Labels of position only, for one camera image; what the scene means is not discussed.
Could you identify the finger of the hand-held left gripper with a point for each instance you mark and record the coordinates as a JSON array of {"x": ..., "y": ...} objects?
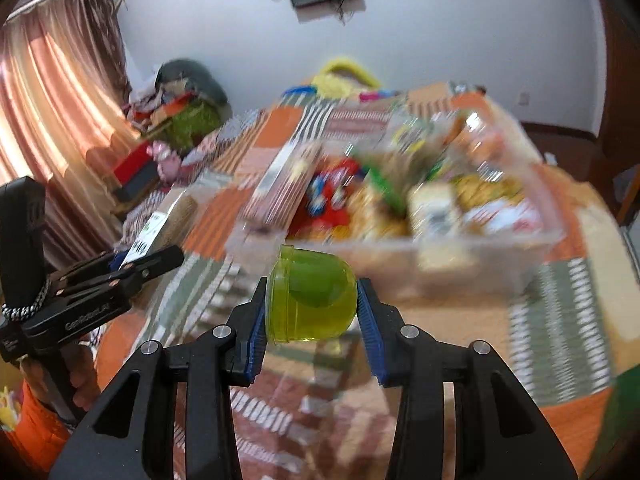
[
  {"x": 150, "y": 265},
  {"x": 85, "y": 267}
]

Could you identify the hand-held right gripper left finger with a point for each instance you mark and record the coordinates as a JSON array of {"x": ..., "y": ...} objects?
[{"x": 257, "y": 330}]

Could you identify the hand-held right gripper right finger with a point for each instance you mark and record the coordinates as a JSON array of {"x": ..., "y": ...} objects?
[{"x": 370, "y": 330}]

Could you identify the clear white-label biscuit packet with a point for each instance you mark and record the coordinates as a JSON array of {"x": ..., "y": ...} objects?
[{"x": 160, "y": 225}]

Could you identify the green jelly cup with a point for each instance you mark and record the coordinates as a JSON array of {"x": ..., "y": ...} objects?
[{"x": 312, "y": 295}]

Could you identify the clear plastic storage container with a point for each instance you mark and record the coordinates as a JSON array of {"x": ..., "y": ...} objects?
[{"x": 400, "y": 260}]

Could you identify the red-topped snack packet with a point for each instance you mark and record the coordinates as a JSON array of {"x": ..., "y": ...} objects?
[{"x": 335, "y": 215}]

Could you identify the beige cracker packet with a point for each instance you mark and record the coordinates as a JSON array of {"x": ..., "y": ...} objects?
[{"x": 435, "y": 220}]

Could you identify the green leafy snack packet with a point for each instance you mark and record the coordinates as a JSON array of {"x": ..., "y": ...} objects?
[{"x": 390, "y": 185}]

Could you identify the striped brown snack packet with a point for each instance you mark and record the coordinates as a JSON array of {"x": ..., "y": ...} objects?
[{"x": 287, "y": 185}]

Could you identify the yellow round biscuit packet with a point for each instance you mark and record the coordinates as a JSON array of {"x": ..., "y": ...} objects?
[{"x": 487, "y": 190}]

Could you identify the orange bread packet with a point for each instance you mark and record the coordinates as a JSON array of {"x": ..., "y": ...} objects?
[{"x": 477, "y": 135}]

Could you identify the person's left forearm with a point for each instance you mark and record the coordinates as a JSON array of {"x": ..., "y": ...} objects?
[{"x": 37, "y": 425}]

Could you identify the person's left hand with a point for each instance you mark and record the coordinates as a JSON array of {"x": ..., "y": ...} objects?
[{"x": 82, "y": 370}]

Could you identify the dark box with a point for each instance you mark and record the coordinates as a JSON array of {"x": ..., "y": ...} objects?
[{"x": 140, "y": 185}]

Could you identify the red box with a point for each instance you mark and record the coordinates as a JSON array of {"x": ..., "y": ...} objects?
[{"x": 132, "y": 162}]

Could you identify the pink bunny toy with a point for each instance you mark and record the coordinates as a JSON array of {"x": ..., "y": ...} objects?
[{"x": 167, "y": 160}]

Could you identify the pink brown curtain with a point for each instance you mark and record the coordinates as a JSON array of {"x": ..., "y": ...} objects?
[{"x": 55, "y": 110}]

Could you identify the pile of clutter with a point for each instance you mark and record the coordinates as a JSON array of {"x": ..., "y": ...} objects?
[{"x": 150, "y": 102}]

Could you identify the patchwork striped blanket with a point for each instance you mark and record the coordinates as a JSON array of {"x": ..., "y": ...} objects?
[{"x": 550, "y": 285}]

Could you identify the grey bag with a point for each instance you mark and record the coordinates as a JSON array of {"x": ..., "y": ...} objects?
[{"x": 192, "y": 77}]

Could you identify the blue plastic object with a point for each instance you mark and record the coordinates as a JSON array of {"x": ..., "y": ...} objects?
[{"x": 300, "y": 91}]

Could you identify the pink plastic object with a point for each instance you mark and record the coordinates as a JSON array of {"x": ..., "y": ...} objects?
[{"x": 380, "y": 95}]

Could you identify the yellow arched object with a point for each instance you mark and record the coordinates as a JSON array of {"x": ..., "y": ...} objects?
[{"x": 345, "y": 67}]

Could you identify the wooden wardrobe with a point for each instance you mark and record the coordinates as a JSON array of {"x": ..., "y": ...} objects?
[{"x": 620, "y": 85}]

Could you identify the white wall socket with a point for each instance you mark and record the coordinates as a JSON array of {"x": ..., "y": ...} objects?
[{"x": 523, "y": 97}]

